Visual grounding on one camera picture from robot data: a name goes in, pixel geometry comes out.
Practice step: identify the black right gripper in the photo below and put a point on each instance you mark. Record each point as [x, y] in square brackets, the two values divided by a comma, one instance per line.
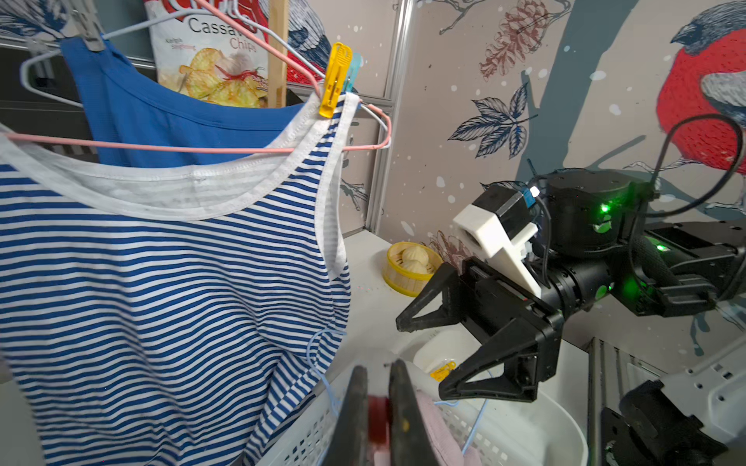
[519, 334]

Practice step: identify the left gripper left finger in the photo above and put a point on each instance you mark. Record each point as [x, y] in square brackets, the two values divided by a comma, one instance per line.
[349, 442]

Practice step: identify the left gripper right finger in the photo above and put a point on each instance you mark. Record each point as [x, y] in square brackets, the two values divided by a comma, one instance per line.
[409, 444]

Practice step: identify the pink tank top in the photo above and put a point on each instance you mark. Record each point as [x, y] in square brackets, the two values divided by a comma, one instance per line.
[446, 448]

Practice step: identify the red clothespin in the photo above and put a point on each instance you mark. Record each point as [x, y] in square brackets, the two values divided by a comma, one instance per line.
[378, 421]

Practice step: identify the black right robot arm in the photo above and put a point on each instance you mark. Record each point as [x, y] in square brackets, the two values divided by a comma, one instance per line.
[554, 247]

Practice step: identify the blue white striped tank top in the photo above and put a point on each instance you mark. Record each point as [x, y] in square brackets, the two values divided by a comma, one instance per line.
[173, 316]

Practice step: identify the white plastic tray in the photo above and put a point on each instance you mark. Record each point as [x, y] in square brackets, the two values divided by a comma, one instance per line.
[432, 354]

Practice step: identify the yellow bowl with buns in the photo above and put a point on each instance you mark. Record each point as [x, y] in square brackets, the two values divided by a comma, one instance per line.
[409, 267]

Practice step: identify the white perforated plastic basket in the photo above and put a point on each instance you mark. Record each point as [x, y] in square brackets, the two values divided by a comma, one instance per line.
[509, 433]

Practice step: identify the teal clothespin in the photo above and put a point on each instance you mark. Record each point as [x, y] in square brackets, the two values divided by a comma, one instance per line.
[353, 70]

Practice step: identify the yellow clothespin striped top right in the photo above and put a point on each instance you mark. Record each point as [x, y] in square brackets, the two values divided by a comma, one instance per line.
[341, 58]

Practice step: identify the wooden clothes rack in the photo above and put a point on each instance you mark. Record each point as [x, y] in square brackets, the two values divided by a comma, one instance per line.
[278, 23]

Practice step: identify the cassava chips bag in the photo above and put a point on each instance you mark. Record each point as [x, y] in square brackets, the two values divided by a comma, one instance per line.
[200, 56]

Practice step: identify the grey clothespin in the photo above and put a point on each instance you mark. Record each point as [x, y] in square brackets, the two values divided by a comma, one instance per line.
[83, 15]

